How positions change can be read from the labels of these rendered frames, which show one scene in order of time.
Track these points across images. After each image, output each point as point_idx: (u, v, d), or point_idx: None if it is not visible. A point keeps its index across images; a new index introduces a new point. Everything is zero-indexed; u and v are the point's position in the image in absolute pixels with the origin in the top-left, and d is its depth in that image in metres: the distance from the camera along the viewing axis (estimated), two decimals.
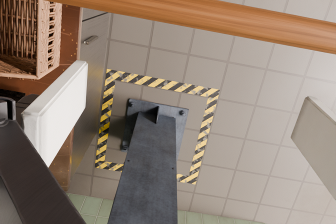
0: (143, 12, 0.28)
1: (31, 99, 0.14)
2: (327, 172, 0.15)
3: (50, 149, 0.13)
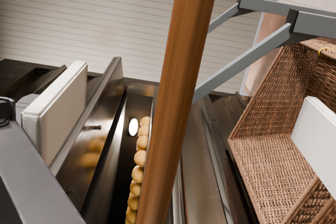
0: None
1: (31, 99, 0.14)
2: (327, 172, 0.15)
3: (50, 149, 0.13)
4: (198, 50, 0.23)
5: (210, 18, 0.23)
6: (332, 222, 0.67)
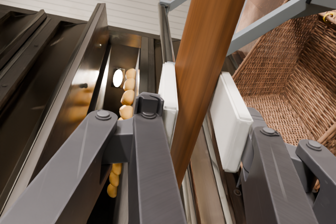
0: None
1: None
2: (219, 133, 0.17)
3: (170, 138, 0.15)
4: (218, 66, 0.19)
5: (235, 27, 0.18)
6: None
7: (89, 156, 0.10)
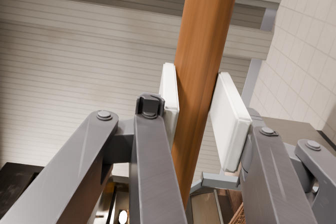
0: None
1: None
2: (218, 133, 0.17)
3: (171, 138, 0.15)
4: (214, 65, 0.19)
5: (228, 27, 0.19)
6: None
7: (90, 156, 0.10)
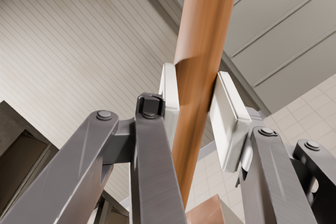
0: None
1: None
2: (218, 133, 0.17)
3: (171, 138, 0.15)
4: (213, 65, 0.19)
5: (228, 27, 0.19)
6: None
7: (91, 156, 0.10)
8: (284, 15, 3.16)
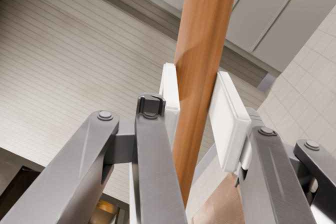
0: None
1: None
2: (218, 133, 0.17)
3: (172, 138, 0.15)
4: (212, 68, 0.19)
5: (227, 30, 0.19)
6: None
7: (91, 156, 0.10)
8: None
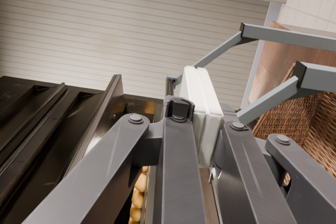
0: None
1: None
2: None
3: (197, 141, 0.15)
4: None
5: None
6: None
7: (119, 158, 0.10)
8: None
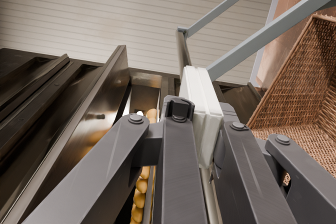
0: None
1: None
2: None
3: (197, 141, 0.15)
4: None
5: None
6: None
7: (119, 158, 0.10)
8: None
